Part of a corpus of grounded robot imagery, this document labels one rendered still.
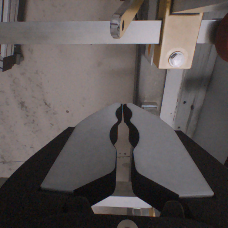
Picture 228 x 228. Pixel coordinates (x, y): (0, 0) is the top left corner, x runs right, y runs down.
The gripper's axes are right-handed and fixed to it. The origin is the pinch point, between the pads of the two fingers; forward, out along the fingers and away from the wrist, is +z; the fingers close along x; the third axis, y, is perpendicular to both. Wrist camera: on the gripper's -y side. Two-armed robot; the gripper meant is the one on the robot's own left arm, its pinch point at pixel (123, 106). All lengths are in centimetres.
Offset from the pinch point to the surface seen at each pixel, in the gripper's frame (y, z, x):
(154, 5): -8.3, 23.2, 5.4
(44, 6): -14, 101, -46
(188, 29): -5.0, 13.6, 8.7
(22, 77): 31, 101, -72
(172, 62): -0.7, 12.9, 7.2
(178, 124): 27, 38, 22
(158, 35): -4.1, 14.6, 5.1
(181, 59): -1.2, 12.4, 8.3
